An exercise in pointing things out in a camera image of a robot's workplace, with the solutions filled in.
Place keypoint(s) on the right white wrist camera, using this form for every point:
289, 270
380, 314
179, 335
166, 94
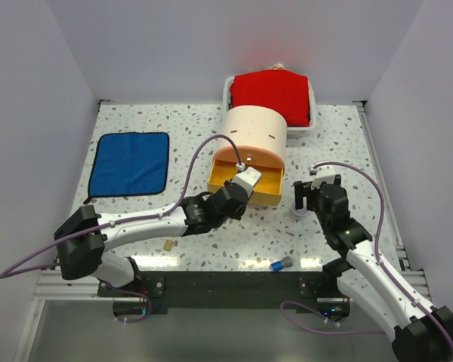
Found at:
324, 175

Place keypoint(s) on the blue microfiber cloth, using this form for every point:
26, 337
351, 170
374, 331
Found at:
129, 164

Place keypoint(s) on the red folded cloth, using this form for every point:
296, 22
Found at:
281, 90

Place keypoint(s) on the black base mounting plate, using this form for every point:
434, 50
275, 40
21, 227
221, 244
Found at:
240, 290

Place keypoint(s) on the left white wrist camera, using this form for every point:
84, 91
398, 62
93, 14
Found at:
248, 179

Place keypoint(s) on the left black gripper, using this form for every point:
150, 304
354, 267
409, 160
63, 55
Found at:
237, 216

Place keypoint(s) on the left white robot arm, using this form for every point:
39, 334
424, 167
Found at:
89, 238

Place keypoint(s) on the white plastic basket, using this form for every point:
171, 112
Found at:
292, 132

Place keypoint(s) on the clear round pin jar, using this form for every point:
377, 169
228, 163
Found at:
297, 214

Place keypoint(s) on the small tan eraser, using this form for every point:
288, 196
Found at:
168, 245

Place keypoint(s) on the aluminium frame rail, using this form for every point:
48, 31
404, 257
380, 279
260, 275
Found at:
51, 286

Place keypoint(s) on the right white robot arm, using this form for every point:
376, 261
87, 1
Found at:
416, 328

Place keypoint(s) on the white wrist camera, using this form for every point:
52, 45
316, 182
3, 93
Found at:
324, 175
248, 179

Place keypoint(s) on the blue grey glue stick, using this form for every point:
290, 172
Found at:
277, 266

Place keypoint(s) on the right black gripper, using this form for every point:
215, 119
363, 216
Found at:
303, 189

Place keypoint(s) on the beige round drawer organizer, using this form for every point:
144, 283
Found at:
260, 135

